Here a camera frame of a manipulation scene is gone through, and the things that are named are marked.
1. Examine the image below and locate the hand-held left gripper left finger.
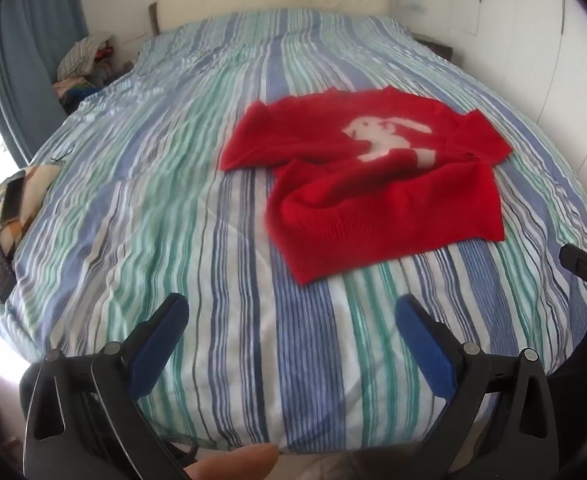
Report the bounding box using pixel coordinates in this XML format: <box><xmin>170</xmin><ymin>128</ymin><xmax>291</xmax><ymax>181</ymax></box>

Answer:
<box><xmin>19</xmin><ymin>292</ymin><xmax>190</xmax><ymax>480</ymax></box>

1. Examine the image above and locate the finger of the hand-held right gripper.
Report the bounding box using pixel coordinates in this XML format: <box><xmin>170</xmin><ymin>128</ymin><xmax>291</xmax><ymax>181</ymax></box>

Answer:
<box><xmin>558</xmin><ymin>243</ymin><xmax>587</xmax><ymax>293</ymax></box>

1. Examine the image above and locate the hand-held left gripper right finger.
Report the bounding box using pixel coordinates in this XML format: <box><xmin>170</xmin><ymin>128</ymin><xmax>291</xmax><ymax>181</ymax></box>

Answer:
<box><xmin>396</xmin><ymin>295</ymin><xmax>559</xmax><ymax>480</ymax></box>

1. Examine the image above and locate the red sweater with white rabbit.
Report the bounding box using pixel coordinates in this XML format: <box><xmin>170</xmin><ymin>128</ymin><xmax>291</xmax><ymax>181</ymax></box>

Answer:
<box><xmin>219</xmin><ymin>86</ymin><xmax>514</xmax><ymax>287</ymax></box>

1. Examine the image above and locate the pile of mixed clothes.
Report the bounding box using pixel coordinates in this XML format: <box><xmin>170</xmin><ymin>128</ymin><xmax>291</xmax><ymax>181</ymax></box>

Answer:
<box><xmin>53</xmin><ymin>32</ymin><xmax>119</xmax><ymax>113</ymax></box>

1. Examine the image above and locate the person's left hand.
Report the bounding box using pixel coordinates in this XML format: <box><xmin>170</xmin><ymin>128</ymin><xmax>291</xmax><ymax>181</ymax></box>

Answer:
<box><xmin>186</xmin><ymin>442</ymin><xmax>280</xmax><ymax>480</ymax></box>

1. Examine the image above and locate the striped blue green bed blanket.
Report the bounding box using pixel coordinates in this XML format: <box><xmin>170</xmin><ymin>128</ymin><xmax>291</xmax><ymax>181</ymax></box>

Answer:
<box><xmin>0</xmin><ymin>7</ymin><xmax>587</xmax><ymax>453</ymax></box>

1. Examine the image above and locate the white wardrobe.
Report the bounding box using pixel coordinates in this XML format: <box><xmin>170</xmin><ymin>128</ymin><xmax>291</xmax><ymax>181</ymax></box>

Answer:
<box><xmin>451</xmin><ymin>0</ymin><xmax>587</xmax><ymax>186</ymax></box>

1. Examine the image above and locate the patterned multicolour cloth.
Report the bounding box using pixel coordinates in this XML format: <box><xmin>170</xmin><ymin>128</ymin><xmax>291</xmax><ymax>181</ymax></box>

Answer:
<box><xmin>0</xmin><ymin>162</ymin><xmax>64</xmax><ymax>306</ymax></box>

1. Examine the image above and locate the smartphone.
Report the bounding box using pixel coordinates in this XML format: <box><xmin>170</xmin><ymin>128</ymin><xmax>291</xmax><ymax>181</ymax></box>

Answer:
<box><xmin>0</xmin><ymin>176</ymin><xmax>28</xmax><ymax>225</ymax></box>

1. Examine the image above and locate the blue curtain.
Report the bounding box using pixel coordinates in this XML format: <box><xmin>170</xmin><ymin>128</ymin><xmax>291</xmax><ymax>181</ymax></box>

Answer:
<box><xmin>0</xmin><ymin>0</ymin><xmax>90</xmax><ymax>171</ymax></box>

